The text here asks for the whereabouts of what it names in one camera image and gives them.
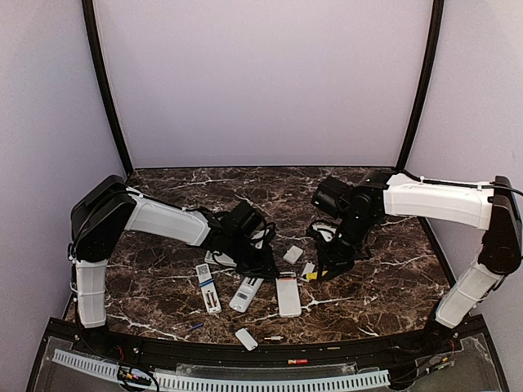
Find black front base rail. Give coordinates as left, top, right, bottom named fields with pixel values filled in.
left=44, top=315, right=488, bottom=369

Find wide white remote control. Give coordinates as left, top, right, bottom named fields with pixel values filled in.
left=204, top=251, right=236, bottom=268

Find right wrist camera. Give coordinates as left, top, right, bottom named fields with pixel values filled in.
left=306, top=220, right=337, bottom=243

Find black enclosure frame post right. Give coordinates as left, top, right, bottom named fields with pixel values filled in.
left=394, top=0, right=445, bottom=180

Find white remote with battery bay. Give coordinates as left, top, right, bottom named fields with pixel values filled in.
left=229, top=277, right=264, bottom=313

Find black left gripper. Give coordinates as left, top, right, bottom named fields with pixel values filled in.
left=226, top=233, right=280, bottom=278

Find blue batteries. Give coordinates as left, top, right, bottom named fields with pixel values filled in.
left=199, top=278, right=214, bottom=287

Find small white remote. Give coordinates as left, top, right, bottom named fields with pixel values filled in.
left=275, top=271, right=302, bottom=318

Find white slotted cable duct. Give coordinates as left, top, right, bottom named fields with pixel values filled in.
left=52, top=349, right=390, bottom=391

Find black enclosure frame post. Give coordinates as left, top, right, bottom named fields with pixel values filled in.
left=394, top=0, right=445, bottom=180
left=81, top=0, right=134, bottom=176

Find blue AAA battery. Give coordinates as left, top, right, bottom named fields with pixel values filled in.
left=187, top=323, right=204, bottom=331

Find black enclosure frame post left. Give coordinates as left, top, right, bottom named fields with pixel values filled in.
left=81, top=0, right=134, bottom=176

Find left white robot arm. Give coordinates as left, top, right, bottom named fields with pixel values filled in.
left=68, top=175, right=279, bottom=356

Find yellow handled screwdriver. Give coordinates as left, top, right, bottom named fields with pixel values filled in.
left=302, top=271, right=328, bottom=282

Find white wide remote battery cover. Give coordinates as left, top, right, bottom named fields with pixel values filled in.
left=283, top=245, right=303, bottom=265

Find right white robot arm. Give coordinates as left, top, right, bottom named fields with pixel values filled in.
left=308, top=170, right=522, bottom=354

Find white slim remote battery cover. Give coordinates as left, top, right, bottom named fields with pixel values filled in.
left=302, top=262, right=315, bottom=276

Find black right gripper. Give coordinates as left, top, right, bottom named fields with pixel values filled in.
left=314, top=212, right=375, bottom=283

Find slim white QR-code remote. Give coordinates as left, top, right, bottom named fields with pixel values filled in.
left=195, top=263, right=221, bottom=314

